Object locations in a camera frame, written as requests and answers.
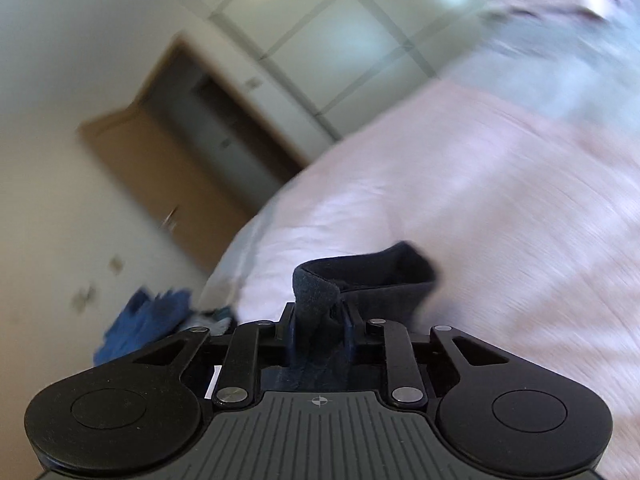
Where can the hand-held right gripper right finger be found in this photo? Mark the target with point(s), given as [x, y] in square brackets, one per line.
[352, 335]

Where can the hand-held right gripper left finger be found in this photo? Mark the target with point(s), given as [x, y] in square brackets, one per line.
[287, 327]

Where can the dark navy garment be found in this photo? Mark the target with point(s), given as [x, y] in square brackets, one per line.
[380, 280]

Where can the blue garment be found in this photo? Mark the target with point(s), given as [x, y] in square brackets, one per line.
[140, 320]

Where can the pink grey bedspread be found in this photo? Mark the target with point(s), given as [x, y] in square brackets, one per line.
[475, 185]

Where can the wooden door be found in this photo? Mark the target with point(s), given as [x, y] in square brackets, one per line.
[150, 170]

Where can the cream panelled wardrobe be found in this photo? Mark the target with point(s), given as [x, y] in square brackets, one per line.
[325, 35]

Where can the wooden door frame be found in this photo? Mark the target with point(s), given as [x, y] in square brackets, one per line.
[280, 145]

